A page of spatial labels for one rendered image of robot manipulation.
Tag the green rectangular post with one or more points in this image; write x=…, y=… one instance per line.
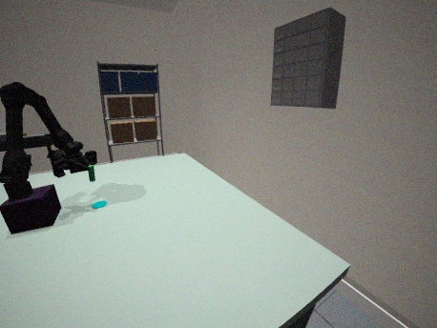
x=91, y=173

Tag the cyan circle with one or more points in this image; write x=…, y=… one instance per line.
x=99, y=204

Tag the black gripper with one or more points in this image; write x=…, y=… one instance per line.
x=75, y=163

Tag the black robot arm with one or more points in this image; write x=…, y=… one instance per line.
x=16, y=163

